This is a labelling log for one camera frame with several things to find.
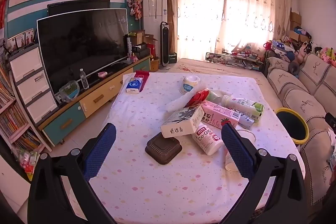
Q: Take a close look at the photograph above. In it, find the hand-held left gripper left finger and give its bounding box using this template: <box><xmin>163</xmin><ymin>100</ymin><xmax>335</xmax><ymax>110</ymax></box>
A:
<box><xmin>28</xmin><ymin>123</ymin><xmax>117</xmax><ymax>224</ymax></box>

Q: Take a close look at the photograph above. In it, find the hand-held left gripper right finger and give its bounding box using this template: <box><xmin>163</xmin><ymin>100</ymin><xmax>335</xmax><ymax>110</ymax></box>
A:
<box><xmin>219</xmin><ymin>123</ymin><xmax>307</xmax><ymax>224</ymax></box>

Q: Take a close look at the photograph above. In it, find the white supplement bottle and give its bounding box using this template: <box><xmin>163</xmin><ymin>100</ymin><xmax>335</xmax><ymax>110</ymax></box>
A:
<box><xmin>192</xmin><ymin>123</ymin><xmax>223</xmax><ymax>156</ymax></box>

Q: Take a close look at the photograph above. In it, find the yellow rimmed black trash bin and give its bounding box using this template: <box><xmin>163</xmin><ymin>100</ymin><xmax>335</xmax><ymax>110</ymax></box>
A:
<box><xmin>276</xmin><ymin>107</ymin><xmax>310</xmax><ymax>145</ymax></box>

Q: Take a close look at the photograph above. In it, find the pink strawberry milk carton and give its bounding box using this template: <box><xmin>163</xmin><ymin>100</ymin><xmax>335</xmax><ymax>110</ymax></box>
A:
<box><xmin>201</xmin><ymin>101</ymin><xmax>240</xmax><ymax>130</ymax></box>

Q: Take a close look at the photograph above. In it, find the green white drink bottle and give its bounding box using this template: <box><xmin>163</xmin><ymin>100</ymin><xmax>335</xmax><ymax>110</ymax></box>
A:
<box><xmin>221</xmin><ymin>95</ymin><xmax>265</xmax><ymax>123</ymax></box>

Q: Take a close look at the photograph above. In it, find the white floral print carton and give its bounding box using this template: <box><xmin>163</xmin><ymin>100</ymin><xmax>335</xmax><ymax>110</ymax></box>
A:
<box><xmin>160</xmin><ymin>106</ymin><xmax>205</xmax><ymax>138</ymax></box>

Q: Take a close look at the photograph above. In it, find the red snack wrapper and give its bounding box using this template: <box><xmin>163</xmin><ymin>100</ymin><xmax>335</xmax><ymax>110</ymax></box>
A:
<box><xmin>185</xmin><ymin>90</ymin><xmax>210</xmax><ymax>108</ymax></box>

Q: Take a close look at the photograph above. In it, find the white yoghurt cup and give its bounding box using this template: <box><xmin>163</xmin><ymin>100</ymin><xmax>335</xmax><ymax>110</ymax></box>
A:
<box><xmin>179</xmin><ymin>76</ymin><xmax>201</xmax><ymax>94</ymax></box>

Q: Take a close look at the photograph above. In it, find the beige sofa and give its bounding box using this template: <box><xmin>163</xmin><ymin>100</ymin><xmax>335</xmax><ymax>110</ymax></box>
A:
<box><xmin>265</xmin><ymin>52</ymin><xmax>336</xmax><ymax>207</ymax></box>

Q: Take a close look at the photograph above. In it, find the teal yellow television cabinet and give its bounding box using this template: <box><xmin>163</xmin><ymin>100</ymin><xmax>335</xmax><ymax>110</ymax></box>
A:
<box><xmin>42</xmin><ymin>55</ymin><xmax>153</xmax><ymax>147</ymax></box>

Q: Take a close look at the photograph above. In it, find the white dotted tablecloth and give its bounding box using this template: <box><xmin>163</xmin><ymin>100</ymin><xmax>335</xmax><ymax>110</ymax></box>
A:
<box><xmin>87</xmin><ymin>72</ymin><xmax>306</xmax><ymax>224</ymax></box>

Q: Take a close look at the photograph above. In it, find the clear bag with greens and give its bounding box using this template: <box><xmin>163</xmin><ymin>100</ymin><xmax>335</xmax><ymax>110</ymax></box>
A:
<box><xmin>59</xmin><ymin>80</ymin><xmax>80</xmax><ymax>103</ymax></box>

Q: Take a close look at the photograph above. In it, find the pile of plush toys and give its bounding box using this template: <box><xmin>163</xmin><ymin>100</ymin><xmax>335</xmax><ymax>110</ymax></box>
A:
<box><xmin>294</xmin><ymin>40</ymin><xmax>336</xmax><ymax>67</ymax></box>

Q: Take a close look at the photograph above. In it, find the clear water bottle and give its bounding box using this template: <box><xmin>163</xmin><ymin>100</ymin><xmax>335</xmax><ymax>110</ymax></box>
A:
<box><xmin>79</xmin><ymin>69</ymin><xmax>90</xmax><ymax>90</ymax></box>

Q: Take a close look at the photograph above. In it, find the blue tissue pack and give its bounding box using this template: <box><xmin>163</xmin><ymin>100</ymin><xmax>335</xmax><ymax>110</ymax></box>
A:
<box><xmin>125</xmin><ymin>77</ymin><xmax>144</xmax><ymax>94</ymax></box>

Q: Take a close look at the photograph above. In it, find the red flat box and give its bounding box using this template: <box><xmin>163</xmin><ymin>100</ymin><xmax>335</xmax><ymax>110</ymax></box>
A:
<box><xmin>134</xmin><ymin>70</ymin><xmax>150</xmax><ymax>92</ymax></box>

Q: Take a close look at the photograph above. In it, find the star printed case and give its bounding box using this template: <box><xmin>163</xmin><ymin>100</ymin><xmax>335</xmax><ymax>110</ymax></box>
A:
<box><xmin>272</xmin><ymin>40</ymin><xmax>288</xmax><ymax>53</ymax></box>

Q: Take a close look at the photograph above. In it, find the bookshelf with books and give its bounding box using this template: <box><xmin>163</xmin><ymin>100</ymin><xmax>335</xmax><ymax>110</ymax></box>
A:
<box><xmin>0</xmin><ymin>51</ymin><xmax>50</xmax><ymax>161</ymax></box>

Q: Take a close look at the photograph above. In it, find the white drawer unit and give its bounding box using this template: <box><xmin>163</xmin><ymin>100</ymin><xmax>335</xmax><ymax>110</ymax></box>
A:
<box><xmin>9</xmin><ymin>43</ymin><xmax>59</xmax><ymax>126</ymax></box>

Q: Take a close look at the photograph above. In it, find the stack of cardboard boxes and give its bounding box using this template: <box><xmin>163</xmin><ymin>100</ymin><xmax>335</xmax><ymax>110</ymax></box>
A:
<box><xmin>289</xmin><ymin>11</ymin><xmax>312</xmax><ymax>42</ymax></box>

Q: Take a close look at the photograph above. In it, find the large curved television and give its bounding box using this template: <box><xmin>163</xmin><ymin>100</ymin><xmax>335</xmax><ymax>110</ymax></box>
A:
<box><xmin>37</xmin><ymin>8</ymin><xmax>129</xmax><ymax>96</ymax></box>

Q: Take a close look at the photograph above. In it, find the tall black printed box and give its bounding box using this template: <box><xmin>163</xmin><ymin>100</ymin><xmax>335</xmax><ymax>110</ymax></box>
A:
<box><xmin>125</xmin><ymin>35</ymin><xmax>132</xmax><ymax>58</ymax></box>

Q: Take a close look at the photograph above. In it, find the open brown cardboard box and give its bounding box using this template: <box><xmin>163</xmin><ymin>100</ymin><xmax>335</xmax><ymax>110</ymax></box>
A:
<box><xmin>144</xmin><ymin>34</ymin><xmax>158</xmax><ymax>46</ymax></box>

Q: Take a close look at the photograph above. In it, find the black tower fan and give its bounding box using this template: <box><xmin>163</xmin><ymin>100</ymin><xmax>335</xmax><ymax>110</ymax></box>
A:
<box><xmin>160</xmin><ymin>21</ymin><xmax>170</xmax><ymax>67</ymax></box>

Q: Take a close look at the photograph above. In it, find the beige embroidered curtain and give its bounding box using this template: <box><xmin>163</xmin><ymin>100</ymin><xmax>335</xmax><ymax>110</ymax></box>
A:
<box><xmin>163</xmin><ymin>0</ymin><xmax>292</xmax><ymax>62</ymax></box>

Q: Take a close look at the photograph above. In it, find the framed family photo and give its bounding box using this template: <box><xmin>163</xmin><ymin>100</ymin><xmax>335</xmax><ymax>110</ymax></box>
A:
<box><xmin>8</xmin><ymin>28</ymin><xmax>36</xmax><ymax>50</ymax></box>

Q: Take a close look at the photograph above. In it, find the hanging flower decoration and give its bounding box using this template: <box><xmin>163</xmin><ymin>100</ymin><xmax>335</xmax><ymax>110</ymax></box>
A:
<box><xmin>127</xmin><ymin>0</ymin><xmax>143</xmax><ymax>20</ymax></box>

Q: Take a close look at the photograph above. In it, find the white standing air conditioner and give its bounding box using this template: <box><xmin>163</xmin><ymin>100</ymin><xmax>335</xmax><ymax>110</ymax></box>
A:
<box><xmin>142</xmin><ymin>0</ymin><xmax>168</xmax><ymax>56</ymax></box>

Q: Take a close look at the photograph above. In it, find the grey ring pillow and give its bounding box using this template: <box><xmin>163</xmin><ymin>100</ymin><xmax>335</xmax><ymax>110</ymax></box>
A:
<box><xmin>289</xmin><ymin>61</ymin><xmax>301</xmax><ymax>77</ymax></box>

